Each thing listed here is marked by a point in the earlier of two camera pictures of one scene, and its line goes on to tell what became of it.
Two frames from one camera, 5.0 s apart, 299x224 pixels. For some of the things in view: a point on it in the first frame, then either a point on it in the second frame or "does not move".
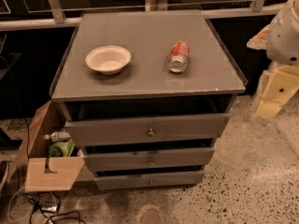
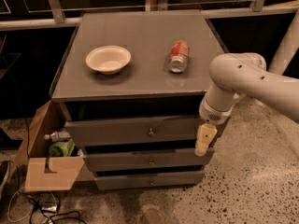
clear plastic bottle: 58,136 does not move
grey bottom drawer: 135,180 does not move
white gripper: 284,39 → 212,114
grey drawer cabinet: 145,95 does not move
